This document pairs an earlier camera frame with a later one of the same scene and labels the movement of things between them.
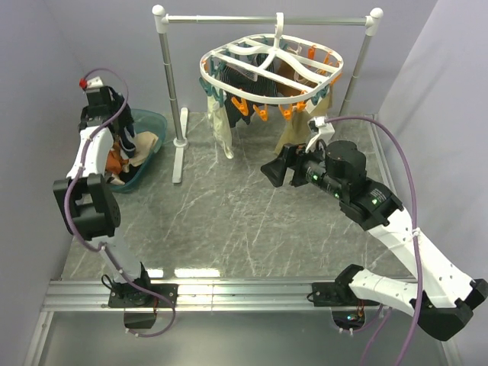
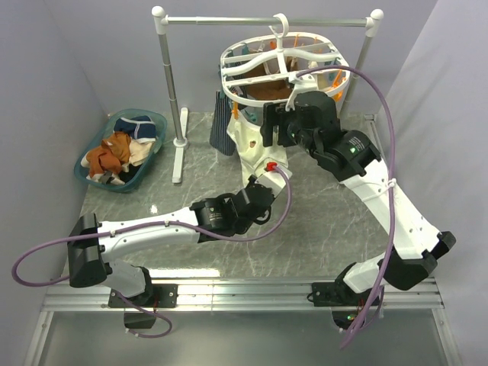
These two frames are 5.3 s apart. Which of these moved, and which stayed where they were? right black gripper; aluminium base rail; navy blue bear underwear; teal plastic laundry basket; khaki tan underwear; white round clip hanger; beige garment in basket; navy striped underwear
Moved: white round clip hanger; navy blue bear underwear; navy striped underwear; right black gripper; khaki tan underwear
Stayed: aluminium base rail; beige garment in basket; teal plastic laundry basket
